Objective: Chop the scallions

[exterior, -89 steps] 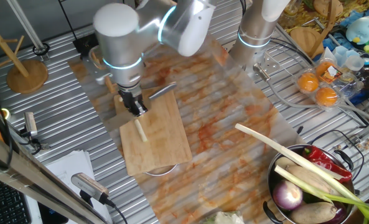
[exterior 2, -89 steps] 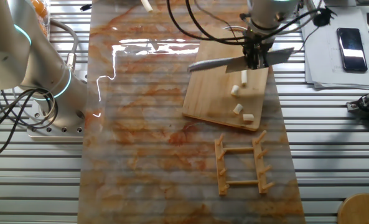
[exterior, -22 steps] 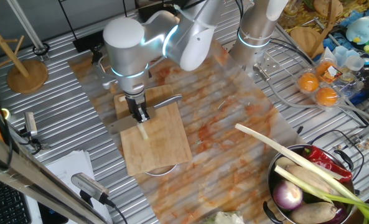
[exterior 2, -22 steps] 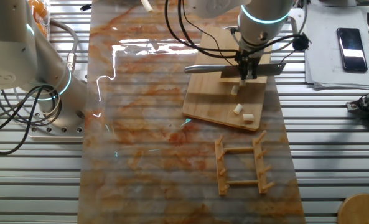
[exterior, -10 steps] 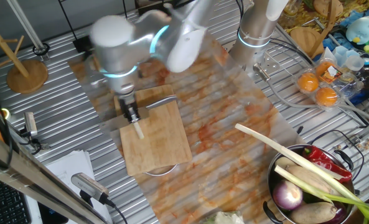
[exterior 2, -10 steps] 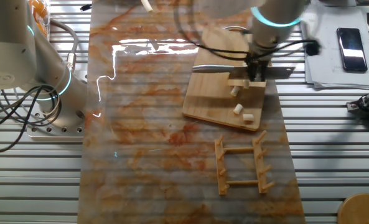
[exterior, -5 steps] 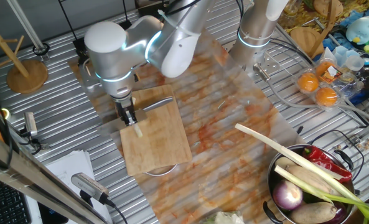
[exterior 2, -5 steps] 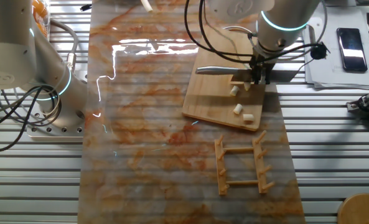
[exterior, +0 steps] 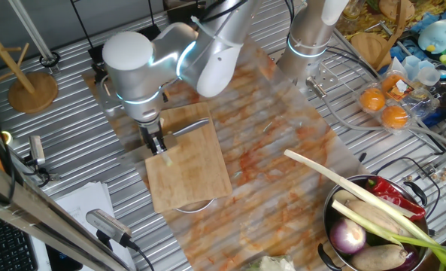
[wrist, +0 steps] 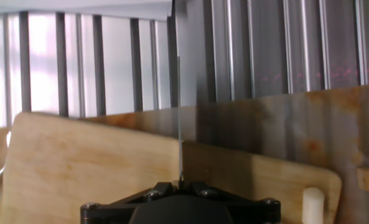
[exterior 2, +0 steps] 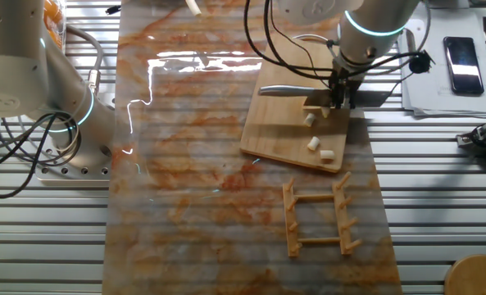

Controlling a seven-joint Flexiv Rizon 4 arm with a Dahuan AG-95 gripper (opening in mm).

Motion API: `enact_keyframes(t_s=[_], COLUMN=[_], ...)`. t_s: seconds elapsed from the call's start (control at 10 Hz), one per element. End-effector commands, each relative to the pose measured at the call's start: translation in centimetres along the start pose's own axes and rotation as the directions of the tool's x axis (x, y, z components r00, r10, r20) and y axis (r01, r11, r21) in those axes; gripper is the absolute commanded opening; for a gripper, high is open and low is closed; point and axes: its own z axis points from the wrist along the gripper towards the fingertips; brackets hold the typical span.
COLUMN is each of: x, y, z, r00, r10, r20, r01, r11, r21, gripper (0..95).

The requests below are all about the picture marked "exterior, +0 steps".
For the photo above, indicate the clear plastic fruit container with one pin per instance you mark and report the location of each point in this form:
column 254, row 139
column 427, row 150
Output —
column 414, row 105

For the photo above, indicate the silver tripod pole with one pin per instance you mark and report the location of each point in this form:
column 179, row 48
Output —
column 32, row 30

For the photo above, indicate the clear glass jar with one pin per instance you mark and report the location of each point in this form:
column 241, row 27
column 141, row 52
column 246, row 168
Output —
column 352, row 11

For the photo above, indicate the aluminium frame beam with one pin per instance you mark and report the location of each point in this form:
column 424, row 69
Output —
column 19, row 201

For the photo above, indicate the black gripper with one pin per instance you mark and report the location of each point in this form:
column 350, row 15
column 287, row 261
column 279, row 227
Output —
column 150, row 131

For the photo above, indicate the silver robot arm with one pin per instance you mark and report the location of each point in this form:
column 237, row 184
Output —
column 136, row 75

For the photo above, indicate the purple onion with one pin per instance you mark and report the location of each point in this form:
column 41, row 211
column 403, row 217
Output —
column 346, row 237

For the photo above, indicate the wooden cutting board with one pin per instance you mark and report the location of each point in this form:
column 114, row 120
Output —
column 204, row 177

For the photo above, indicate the black smartphone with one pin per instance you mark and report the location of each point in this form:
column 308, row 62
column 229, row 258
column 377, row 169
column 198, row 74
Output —
column 62, row 261

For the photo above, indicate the pale potato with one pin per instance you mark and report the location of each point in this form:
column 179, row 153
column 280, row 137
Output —
column 343, row 195

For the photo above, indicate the red pepper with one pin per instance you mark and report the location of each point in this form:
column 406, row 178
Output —
column 388, row 190

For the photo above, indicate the marble pattern table mat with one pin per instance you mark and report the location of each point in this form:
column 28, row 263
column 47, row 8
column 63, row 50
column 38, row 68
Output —
column 264, row 131

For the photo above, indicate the small black object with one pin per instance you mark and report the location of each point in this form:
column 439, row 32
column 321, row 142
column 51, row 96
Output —
column 362, row 157

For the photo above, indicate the long green scallion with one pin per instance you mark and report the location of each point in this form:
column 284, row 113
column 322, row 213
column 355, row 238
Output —
column 358, row 218
column 320, row 170

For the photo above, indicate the black keyboard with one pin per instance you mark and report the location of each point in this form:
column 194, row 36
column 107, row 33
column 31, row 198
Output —
column 4, row 248

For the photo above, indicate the yellow dried pasta bag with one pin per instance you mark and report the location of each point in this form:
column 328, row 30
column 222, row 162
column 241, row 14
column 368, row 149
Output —
column 429, row 7

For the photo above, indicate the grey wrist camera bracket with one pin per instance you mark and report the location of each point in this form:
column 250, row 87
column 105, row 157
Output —
column 110, row 103

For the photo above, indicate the steel cleaver knife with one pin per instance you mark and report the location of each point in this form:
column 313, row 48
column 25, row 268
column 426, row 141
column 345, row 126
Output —
column 192, row 127

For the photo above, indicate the wooden mug tree stand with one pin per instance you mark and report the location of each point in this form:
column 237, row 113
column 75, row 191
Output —
column 32, row 94
column 367, row 47

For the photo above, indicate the white scallion stalk piece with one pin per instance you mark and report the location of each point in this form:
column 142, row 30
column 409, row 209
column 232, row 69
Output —
column 167, row 160

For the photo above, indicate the silver depth camera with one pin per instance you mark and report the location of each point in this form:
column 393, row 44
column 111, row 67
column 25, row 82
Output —
column 37, row 150
column 108, row 224

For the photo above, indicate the purple eggplant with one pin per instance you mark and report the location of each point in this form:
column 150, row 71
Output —
column 410, row 259

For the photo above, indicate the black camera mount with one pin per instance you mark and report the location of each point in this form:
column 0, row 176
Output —
column 38, row 173

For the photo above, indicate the pale green cabbage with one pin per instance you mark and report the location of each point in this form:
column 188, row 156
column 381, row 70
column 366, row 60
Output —
column 271, row 264

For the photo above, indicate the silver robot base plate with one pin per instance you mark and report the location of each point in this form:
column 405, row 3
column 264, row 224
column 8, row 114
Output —
column 329, row 77

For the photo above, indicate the light blue plush toy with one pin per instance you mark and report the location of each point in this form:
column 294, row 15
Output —
column 435, row 37

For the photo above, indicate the white plastic cup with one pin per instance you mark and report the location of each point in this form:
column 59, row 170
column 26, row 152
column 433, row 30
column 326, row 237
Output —
column 410, row 66
column 428, row 76

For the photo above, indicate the orange fruit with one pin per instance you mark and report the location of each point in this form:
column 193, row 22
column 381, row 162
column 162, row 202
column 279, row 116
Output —
column 390, row 84
column 394, row 117
column 372, row 99

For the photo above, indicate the white paper stack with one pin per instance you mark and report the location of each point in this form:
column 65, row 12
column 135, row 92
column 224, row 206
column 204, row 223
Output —
column 83, row 199

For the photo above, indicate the brown sweet potato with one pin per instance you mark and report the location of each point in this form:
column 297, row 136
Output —
column 377, row 216
column 377, row 257

